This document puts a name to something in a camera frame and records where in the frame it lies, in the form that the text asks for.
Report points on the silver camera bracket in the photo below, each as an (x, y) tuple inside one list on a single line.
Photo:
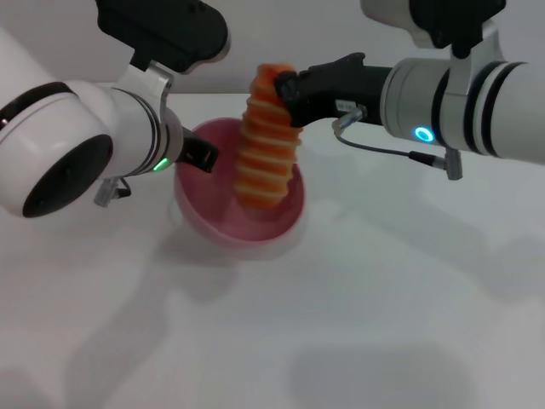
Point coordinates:
[(149, 81), (462, 72)]

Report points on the pink plastic bowl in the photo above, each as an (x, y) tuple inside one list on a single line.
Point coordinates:
[(213, 217)]

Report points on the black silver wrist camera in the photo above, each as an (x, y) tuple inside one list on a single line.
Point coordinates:
[(434, 17), (170, 30)]

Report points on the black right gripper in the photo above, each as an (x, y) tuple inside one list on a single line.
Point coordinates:
[(340, 85)]

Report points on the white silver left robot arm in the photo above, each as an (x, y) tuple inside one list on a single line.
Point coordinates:
[(64, 140)]

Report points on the silver right camera bracket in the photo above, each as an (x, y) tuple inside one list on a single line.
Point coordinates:
[(462, 72)]

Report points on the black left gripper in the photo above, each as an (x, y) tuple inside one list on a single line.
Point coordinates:
[(188, 151)]

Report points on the orange ridged bread loaf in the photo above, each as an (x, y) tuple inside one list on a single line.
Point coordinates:
[(264, 162)]

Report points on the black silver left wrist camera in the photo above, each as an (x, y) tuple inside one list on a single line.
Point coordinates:
[(170, 30)]

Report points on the silver left camera bracket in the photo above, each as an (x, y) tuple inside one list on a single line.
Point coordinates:
[(149, 81)]

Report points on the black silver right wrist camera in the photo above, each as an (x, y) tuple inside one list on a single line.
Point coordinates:
[(434, 17)]

